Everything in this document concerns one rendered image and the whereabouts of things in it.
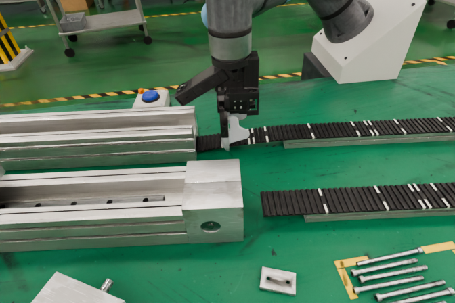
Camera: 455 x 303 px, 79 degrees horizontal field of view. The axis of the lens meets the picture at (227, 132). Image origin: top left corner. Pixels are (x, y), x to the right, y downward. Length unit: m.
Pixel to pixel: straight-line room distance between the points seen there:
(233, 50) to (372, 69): 0.56
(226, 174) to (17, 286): 0.36
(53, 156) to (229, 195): 0.42
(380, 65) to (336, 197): 0.53
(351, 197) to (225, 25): 0.36
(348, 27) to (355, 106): 0.25
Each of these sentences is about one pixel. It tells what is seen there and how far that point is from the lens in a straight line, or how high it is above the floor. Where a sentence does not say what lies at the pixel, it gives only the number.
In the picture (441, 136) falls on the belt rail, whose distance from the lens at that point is 0.79.
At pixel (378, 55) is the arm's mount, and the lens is 0.93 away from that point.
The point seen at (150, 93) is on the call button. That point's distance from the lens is 0.73.
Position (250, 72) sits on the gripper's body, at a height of 0.97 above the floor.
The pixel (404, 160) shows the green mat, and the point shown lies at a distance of 0.70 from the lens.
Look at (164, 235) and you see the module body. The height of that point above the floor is 0.81.
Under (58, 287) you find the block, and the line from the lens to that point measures 0.42.
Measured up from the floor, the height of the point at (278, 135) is 0.81.
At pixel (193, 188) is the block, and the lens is 0.44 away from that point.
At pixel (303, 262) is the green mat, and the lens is 0.49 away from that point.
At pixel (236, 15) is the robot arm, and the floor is 1.08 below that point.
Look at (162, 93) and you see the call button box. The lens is 0.75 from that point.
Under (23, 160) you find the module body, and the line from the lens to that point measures 0.73.
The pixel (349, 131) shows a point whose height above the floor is 0.81.
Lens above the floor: 1.21
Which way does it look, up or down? 39 degrees down
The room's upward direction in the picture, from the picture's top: 3 degrees counter-clockwise
